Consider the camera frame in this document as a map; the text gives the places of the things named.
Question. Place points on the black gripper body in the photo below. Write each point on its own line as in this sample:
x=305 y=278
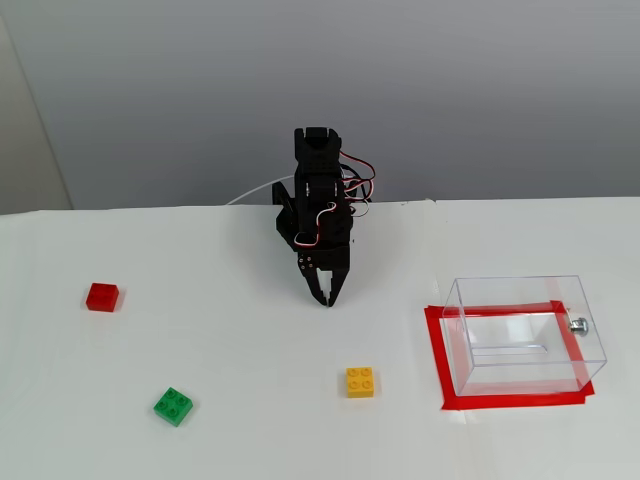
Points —
x=331 y=260

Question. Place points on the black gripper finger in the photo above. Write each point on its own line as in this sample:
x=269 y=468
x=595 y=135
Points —
x=310 y=272
x=341 y=265

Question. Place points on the red lego brick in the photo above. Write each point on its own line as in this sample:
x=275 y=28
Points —
x=102 y=296

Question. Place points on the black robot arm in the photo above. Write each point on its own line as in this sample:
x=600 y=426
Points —
x=320 y=160

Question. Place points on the yellow lego brick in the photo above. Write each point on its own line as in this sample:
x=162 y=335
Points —
x=360 y=382

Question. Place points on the green lego brick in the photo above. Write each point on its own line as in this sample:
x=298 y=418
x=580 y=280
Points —
x=173 y=406

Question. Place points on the silver metal box lock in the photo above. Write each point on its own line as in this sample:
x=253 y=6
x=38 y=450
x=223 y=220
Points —
x=579 y=326

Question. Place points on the transparent plastic box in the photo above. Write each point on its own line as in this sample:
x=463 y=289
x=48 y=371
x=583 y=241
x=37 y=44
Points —
x=585 y=345

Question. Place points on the black table clamp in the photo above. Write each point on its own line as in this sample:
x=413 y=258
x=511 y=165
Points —
x=284 y=200

